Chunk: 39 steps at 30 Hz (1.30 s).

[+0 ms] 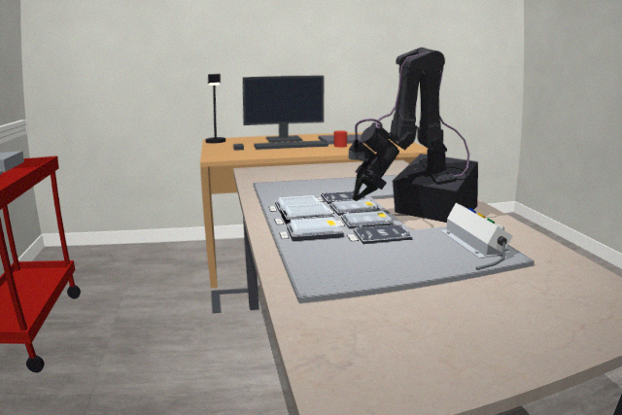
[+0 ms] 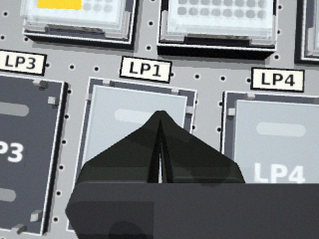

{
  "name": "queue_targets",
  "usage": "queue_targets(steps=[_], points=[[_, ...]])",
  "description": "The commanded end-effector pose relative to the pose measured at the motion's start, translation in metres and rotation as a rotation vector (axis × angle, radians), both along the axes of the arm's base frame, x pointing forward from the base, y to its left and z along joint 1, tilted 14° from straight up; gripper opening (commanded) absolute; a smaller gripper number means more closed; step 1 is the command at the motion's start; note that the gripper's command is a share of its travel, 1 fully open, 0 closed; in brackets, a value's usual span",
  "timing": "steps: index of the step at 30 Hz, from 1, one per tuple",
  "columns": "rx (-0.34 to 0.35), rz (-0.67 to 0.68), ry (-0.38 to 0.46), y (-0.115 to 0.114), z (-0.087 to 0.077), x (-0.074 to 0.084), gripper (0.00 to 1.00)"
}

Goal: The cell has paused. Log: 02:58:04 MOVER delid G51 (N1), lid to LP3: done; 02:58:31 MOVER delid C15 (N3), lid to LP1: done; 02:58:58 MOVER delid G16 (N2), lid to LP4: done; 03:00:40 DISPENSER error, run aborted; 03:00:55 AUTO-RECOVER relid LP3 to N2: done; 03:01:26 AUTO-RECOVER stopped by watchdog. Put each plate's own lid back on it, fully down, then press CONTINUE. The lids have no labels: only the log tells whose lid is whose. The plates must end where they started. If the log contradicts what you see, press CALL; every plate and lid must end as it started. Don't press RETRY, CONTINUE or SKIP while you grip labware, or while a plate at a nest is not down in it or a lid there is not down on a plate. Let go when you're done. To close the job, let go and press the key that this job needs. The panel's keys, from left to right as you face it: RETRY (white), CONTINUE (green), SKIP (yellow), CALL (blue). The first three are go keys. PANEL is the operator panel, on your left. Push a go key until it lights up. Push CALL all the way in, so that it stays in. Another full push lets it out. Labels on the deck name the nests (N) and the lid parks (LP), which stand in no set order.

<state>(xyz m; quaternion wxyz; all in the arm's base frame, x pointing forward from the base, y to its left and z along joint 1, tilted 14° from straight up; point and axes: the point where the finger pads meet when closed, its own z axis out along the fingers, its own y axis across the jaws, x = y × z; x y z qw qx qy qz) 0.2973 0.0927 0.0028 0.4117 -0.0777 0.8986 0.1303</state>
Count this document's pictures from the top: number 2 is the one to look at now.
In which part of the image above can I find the white translucent plate lid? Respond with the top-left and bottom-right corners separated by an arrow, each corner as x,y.
20,0 -> 124,29

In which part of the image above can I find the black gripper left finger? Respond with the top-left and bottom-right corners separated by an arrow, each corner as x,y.
75,111 -> 160,186

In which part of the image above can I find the clear plate lid with yellow tape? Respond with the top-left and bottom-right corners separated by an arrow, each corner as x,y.
82,85 -> 187,167

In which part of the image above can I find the clear plastic plate lid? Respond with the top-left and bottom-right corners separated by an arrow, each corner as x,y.
232,100 -> 319,183

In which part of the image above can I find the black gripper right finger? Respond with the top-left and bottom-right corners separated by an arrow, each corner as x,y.
160,111 -> 245,183

